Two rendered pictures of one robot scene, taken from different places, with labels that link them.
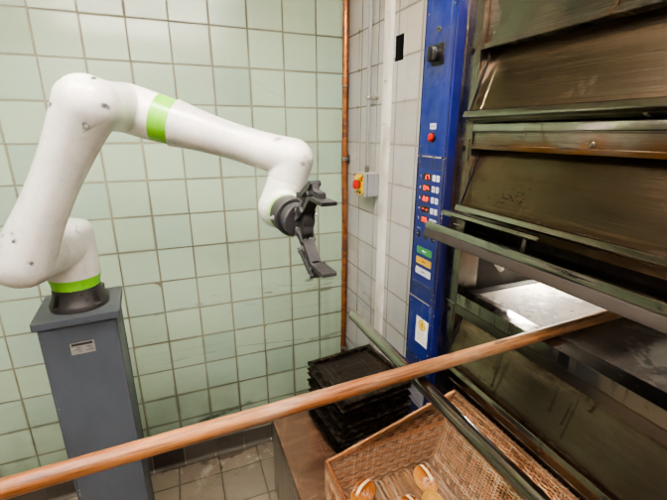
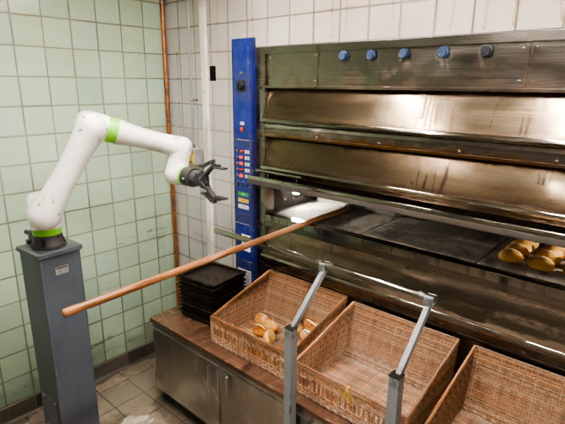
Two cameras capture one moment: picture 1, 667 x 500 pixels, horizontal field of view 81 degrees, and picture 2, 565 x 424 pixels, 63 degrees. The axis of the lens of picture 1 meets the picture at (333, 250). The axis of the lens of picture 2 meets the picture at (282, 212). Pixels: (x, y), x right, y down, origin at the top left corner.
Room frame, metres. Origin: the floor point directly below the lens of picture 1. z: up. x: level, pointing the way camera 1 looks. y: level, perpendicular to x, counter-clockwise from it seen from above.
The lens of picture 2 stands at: (-1.21, 0.69, 1.91)
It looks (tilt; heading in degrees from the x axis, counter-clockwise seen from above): 15 degrees down; 333
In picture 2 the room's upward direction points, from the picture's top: straight up
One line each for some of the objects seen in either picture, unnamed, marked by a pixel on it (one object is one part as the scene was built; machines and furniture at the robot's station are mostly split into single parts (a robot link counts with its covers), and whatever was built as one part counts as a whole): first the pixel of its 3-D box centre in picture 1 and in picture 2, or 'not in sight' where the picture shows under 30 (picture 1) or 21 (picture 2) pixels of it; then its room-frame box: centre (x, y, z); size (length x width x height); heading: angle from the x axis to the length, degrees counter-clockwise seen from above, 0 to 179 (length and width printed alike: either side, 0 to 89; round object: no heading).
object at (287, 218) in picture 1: (301, 221); (201, 178); (0.85, 0.07, 1.48); 0.09 x 0.07 x 0.08; 23
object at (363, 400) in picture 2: not in sight; (375, 364); (0.21, -0.50, 0.72); 0.56 x 0.49 x 0.28; 22
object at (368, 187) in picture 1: (365, 184); (193, 156); (1.71, -0.14, 1.46); 0.10 x 0.07 x 0.10; 22
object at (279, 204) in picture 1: (293, 215); (191, 177); (0.92, 0.10, 1.48); 0.12 x 0.06 x 0.09; 113
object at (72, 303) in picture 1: (80, 287); (42, 236); (1.09, 0.76, 1.23); 0.26 x 0.15 x 0.06; 26
